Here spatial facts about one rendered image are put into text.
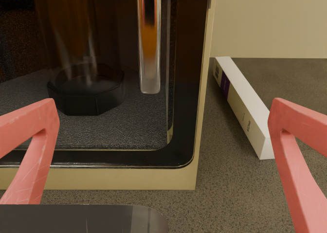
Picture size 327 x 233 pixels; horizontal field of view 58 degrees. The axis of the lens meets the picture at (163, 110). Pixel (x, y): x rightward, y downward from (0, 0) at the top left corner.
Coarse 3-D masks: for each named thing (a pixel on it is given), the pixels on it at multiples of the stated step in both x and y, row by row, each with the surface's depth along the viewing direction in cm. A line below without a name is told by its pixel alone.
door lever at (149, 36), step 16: (144, 0) 18; (160, 0) 18; (144, 16) 18; (160, 16) 19; (144, 32) 19; (160, 32) 19; (144, 48) 20; (160, 48) 20; (144, 64) 20; (160, 64) 21; (144, 80) 21; (160, 80) 21
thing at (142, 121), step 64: (0, 0) 23; (64, 0) 23; (128, 0) 23; (192, 0) 23; (0, 64) 26; (64, 64) 26; (128, 64) 26; (192, 64) 26; (64, 128) 30; (128, 128) 30; (192, 128) 30
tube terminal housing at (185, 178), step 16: (208, 16) 25; (208, 32) 26; (208, 48) 26; (208, 64) 27; (0, 176) 35; (48, 176) 35; (64, 176) 36; (80, 176) 36; (96, 176) 36; (112, 176) 36; (128, 176) 36; (144, 176) 36; (160, 176) 36; (176, 176) 36; (192, 176) 36
